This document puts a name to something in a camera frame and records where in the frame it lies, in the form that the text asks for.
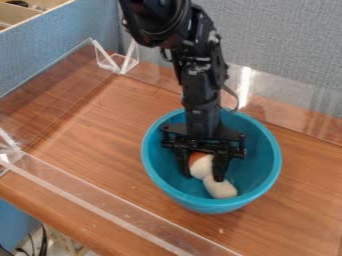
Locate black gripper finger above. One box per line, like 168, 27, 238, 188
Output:
213, 152, 230, 182
176, 148, 192, 177

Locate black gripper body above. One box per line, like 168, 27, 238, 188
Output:
161, 123, 246, 159

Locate white brown toy mushroom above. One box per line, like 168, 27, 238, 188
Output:
189, 152, 238, 199

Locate blue plastic bowl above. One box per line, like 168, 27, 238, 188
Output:
141, 109, 282, 214

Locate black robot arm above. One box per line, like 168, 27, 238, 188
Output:
119, 0, 246, 182

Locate clear acrylic back barrier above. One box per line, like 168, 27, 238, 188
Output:
126, 39, 342, 146

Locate clear acrylic front barrier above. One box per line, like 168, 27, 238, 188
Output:
0, 153, 242, 256

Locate wooden shelf box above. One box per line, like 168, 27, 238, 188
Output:
0, 0, 75, 33

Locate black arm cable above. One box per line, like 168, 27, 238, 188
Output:
221, 83, 241, 113

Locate clear acrylic corner bracket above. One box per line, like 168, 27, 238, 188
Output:
91, 39, 141, 75

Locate black floor cables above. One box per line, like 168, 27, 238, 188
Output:
0, 223, 51, 256

